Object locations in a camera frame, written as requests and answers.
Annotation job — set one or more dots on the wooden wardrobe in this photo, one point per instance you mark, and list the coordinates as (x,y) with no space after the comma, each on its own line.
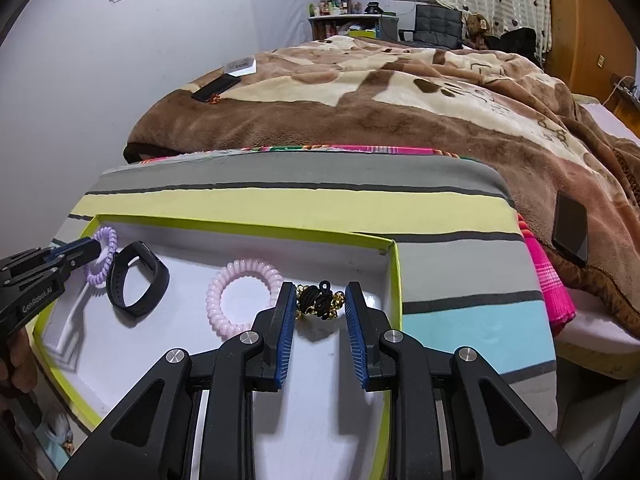
(575,25)

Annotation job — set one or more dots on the printed light blue cloth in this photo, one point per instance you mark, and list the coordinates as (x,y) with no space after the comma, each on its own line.
(52,435)

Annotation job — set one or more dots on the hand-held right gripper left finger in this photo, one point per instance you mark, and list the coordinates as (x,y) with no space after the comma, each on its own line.
(285,335)

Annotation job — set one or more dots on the black smart band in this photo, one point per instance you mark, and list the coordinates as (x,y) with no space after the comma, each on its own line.
(160,272)

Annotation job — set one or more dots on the black clothing pile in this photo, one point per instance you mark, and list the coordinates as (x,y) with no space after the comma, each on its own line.
(515,40)

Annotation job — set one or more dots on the brown patterned blanket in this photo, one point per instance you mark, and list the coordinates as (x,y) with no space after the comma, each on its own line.
(350,110)

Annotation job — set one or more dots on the white power strip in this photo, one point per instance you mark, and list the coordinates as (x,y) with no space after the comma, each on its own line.
(627,85)

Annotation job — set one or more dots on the black desk device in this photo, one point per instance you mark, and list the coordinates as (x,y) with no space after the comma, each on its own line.
(372,9)

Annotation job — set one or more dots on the white tray with green rim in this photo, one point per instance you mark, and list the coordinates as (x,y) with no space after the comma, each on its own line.
(315,410)

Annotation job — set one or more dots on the black office chair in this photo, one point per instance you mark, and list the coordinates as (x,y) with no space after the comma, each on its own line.
(435,22)

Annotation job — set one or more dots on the green box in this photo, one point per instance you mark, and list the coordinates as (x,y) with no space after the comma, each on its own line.
(361,34)

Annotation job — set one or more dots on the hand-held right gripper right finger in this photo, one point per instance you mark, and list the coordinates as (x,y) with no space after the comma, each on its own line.
(355,335)

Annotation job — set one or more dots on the white flat box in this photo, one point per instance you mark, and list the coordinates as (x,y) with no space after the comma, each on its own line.
(240,66)

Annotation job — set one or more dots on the black smartphone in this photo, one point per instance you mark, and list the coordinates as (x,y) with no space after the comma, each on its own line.
(215,89)

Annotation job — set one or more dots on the striped cushion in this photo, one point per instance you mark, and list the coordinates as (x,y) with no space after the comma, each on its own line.
(300,210)

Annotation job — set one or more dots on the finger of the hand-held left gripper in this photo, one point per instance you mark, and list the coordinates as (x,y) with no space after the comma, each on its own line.
(70,264)
(75,247)

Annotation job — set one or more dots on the brown teddy bear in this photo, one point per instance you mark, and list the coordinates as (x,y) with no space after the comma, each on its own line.
(477,25)

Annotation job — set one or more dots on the grey desk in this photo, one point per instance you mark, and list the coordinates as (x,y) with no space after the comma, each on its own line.
(330,25)

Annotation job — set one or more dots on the person's left hand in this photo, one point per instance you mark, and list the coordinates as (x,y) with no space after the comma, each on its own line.
(20,360)

